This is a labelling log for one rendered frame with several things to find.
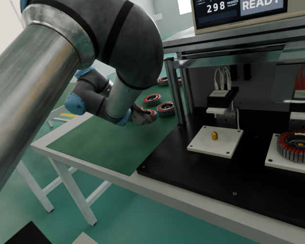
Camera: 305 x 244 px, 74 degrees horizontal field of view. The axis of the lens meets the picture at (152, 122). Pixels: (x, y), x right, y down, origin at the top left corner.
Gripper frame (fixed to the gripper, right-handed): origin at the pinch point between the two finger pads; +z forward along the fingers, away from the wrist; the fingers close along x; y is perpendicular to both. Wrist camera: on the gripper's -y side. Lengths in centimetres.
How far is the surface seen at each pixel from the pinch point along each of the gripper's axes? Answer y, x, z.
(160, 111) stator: -7.6, -5.0, 7.6
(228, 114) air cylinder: -18.6, 28.5, 10.9
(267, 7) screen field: -40, 40, -16
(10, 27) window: 0, -432, -103
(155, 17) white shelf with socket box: -58, -50, -11
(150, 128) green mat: 2.8, 0.3, 5.6
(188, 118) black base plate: -10.8, 11.2, 11.1
